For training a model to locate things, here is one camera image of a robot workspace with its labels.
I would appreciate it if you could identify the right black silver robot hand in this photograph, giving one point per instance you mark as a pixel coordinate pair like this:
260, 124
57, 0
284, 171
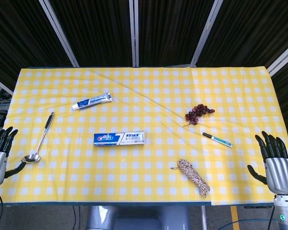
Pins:
280, 175

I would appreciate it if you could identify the blue white toothpaste box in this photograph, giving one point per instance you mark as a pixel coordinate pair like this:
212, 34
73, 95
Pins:
118, 138

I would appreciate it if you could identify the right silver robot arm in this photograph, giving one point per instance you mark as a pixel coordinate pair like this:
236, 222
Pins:
285, 210

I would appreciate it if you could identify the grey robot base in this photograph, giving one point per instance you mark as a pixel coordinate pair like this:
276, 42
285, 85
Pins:
139, 219

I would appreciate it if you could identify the blue white toothpaste tube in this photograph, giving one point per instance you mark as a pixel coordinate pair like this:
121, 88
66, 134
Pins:
92, 101

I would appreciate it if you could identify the white green marker pen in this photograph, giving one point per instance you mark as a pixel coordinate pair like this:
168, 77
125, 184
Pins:
218, 140

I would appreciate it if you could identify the dark red grape bunch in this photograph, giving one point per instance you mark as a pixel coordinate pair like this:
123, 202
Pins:
198, 111

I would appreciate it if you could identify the dark pleated partition panel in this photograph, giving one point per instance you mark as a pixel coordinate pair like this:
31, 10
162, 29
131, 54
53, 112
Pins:
170, 31
254, 28
93, 31
19, 31

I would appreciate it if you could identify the yellow white checkered tablecloth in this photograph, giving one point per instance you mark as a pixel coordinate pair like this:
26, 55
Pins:
144, 172

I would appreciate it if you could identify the white partition post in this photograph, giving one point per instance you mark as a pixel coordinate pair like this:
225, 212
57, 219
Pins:
1, 84
282, 57
134, 33
60, 36
205, 33

